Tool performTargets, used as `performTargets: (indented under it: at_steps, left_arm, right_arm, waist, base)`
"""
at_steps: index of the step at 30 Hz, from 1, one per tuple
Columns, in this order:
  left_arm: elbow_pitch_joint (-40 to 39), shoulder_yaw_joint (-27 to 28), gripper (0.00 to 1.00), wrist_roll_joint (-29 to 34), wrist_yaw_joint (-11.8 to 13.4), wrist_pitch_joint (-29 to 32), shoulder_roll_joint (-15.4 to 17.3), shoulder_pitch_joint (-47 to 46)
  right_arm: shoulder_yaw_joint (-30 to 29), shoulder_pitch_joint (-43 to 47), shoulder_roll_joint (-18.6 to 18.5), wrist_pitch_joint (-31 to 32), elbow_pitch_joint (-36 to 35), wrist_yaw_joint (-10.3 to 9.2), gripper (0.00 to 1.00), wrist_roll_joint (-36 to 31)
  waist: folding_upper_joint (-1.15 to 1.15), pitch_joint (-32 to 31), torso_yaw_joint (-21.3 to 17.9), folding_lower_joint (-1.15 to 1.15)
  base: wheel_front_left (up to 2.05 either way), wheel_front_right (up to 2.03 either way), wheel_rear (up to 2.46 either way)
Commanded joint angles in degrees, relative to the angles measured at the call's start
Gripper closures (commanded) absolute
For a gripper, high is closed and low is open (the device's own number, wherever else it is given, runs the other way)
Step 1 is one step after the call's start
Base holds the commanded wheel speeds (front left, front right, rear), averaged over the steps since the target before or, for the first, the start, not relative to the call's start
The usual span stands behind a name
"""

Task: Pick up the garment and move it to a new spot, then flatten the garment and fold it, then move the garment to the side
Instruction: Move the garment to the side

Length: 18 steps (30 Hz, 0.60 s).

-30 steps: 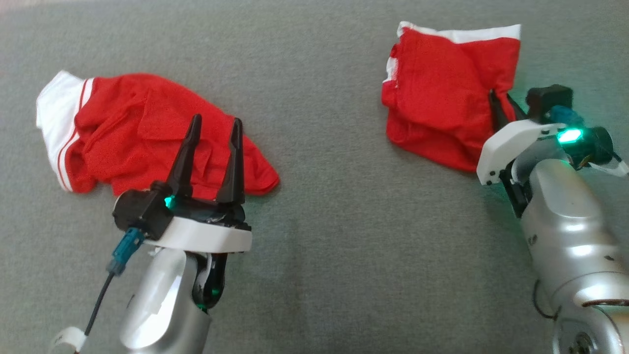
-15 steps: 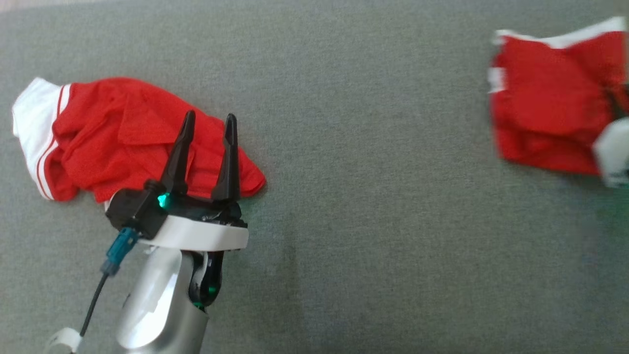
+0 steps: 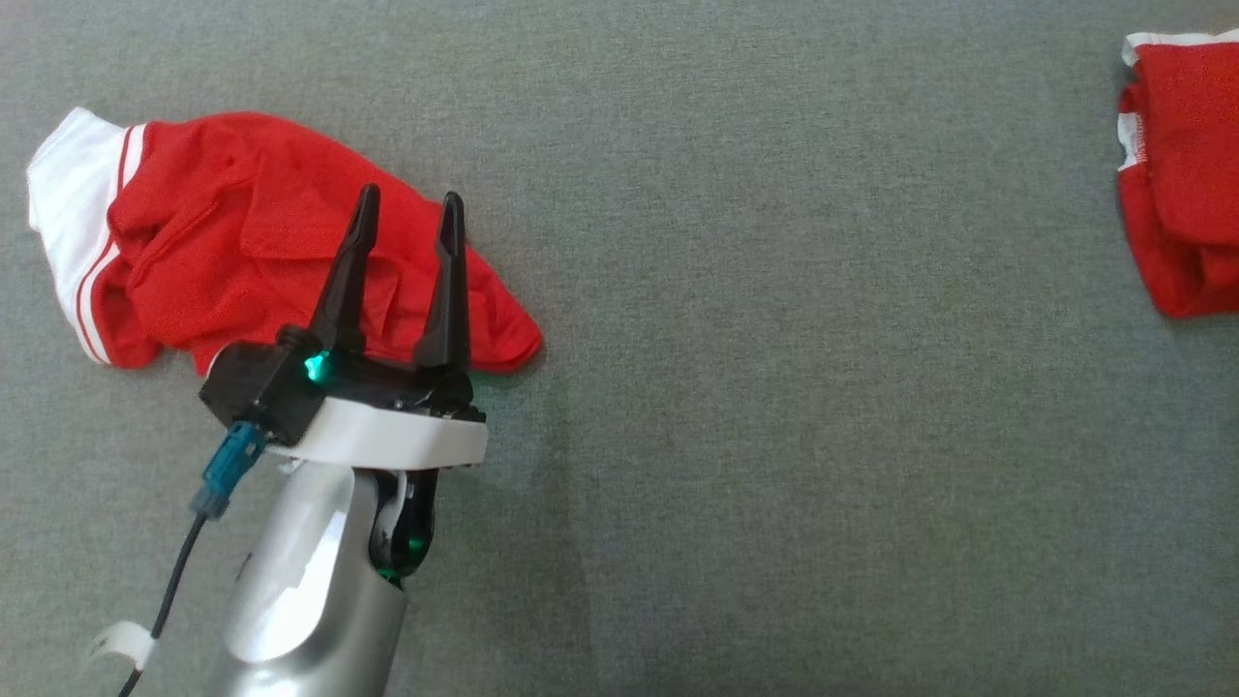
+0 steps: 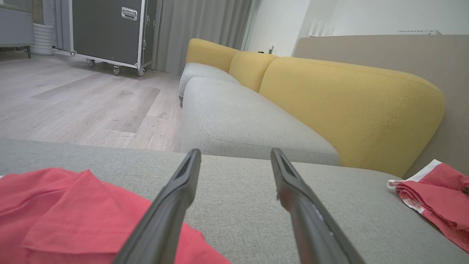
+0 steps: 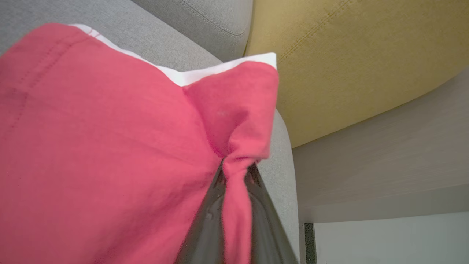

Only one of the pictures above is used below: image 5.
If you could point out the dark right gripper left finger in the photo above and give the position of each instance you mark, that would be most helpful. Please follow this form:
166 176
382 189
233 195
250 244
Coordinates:
205 234

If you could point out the red Bulls jersey white sleeves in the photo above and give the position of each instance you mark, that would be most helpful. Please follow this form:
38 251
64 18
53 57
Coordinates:
110 146

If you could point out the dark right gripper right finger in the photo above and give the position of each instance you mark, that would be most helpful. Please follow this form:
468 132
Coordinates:
265 234

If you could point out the grey sofa seat cushion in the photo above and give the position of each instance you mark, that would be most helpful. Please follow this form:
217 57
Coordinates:
212 22

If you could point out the wide yellow backrest cushion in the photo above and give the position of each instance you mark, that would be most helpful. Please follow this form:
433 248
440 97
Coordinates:
348 66

